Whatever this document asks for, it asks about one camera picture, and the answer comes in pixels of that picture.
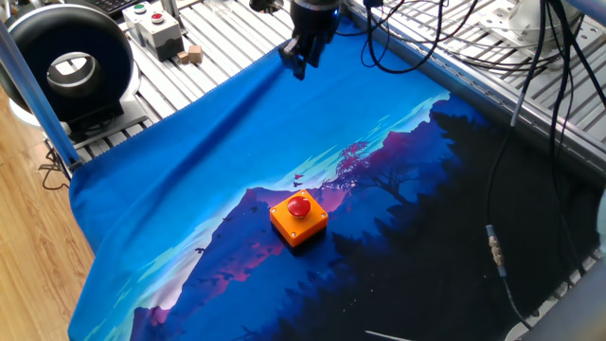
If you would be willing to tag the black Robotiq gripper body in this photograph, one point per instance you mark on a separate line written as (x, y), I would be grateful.
(315, 21)

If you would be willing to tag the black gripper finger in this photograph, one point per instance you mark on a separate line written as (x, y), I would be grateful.
(297, 59)
(318, 51)

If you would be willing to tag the red mushroom push button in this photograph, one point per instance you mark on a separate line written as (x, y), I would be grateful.
(298, 206)

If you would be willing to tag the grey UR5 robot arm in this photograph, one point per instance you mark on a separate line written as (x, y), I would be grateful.
(540, 19)

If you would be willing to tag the grey two-button control box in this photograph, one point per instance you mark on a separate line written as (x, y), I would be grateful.
(154, 30)

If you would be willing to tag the orange button box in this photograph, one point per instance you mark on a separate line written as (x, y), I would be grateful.
(296, 227)

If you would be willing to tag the large wooden cube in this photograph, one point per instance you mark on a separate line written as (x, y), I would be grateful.
(195, 54)

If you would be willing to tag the blue mountain print cloth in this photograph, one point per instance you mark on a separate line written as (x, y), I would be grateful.
(237, 156)

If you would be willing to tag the small wooden cube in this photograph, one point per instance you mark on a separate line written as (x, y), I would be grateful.
(183, 57)

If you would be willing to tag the black keyboard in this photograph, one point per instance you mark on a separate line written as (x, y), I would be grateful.
(111, 5)

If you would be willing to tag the aluminium table edge rail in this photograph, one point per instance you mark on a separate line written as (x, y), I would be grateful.
(473, 80)

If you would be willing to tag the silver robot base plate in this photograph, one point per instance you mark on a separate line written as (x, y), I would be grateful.
(497, 23)

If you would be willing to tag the blue aluminium frame post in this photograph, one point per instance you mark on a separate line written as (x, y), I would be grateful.
(35, 97)

